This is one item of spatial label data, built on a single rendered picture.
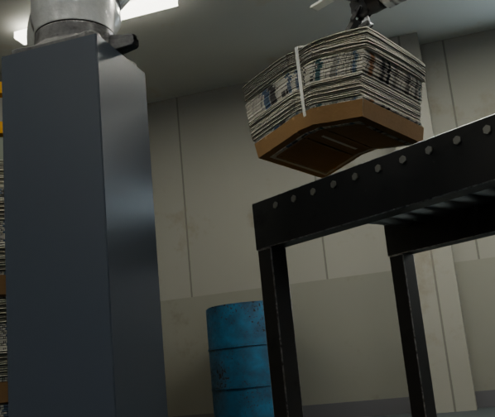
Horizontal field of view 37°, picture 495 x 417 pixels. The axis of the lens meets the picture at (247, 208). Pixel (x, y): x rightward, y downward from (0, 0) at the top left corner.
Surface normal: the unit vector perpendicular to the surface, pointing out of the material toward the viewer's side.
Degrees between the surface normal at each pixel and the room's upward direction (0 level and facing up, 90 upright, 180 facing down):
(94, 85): 90
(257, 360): 90
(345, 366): 90
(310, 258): 90
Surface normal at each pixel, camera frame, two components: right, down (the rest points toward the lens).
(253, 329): 0.10, -0.23
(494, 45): -0.31, -0.18
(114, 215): 0.95, -0.15
